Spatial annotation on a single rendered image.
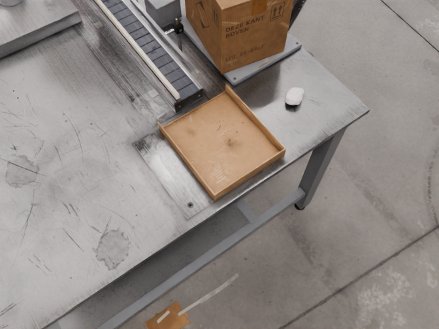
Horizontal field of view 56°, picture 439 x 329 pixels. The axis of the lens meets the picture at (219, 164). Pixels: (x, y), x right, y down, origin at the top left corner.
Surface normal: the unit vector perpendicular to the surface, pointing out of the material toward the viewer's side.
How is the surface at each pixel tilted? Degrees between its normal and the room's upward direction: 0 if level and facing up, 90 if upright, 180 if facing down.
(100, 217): 0
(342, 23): 0
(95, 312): 0
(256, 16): 90
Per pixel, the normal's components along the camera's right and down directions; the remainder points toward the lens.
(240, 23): 0.43, 0.80
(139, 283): 0.00, -0.47
